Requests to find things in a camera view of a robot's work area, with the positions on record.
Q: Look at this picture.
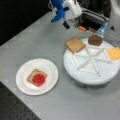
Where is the toasted bread slice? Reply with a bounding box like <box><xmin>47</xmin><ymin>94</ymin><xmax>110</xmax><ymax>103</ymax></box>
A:
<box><xmin>65</xmin><ymin>37</ymin><xmax>85</xmax><ymax>53</ymax></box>
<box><xmin>27</xmin><ymin>69</ymin><xmax>47</xmax><ymax>85</ymax></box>

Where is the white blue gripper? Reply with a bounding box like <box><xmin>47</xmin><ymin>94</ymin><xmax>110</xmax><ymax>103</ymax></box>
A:
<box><xmin>50</xmin><ymin>0</ymin><xmax>82</xmax><ymax>29</ymax></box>

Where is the brown meat patty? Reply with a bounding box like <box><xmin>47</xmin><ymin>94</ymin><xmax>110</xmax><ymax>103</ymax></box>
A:
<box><xmin>88</xmin><ymin>34</ymin><xmax>103</xmax><ymax>46</ymax></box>

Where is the white round plate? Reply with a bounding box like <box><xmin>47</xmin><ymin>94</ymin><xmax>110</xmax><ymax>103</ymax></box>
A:
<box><xmin>16</xmin><ymin>59</ymin><xmax>59</xmax><ymax>95</ymax></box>

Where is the yellow cheese slice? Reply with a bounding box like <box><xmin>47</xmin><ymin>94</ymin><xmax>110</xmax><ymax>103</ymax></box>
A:
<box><xmin>107</xmin><ymin>47</ymin><xmax>120</xmax><ymax>60</ymax></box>

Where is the small orange block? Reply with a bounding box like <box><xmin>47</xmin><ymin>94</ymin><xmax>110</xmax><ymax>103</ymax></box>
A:
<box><xmin>78</xmin><ymin>26</ymin><xmax>87</xmax><ymax>32</ymax></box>

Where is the white divided serving tray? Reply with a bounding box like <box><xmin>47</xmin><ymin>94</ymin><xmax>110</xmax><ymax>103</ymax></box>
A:
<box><xmin>63</xmin><ymin>38</ymin><xmax>120</xmax><ymax>86</ymax></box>

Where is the red tomato slice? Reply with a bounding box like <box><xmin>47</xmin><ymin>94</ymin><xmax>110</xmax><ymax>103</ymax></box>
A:
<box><xmin>32</xmin><ymin>74</ymin><xmax>46</xmax><ymax>86</ymax></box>

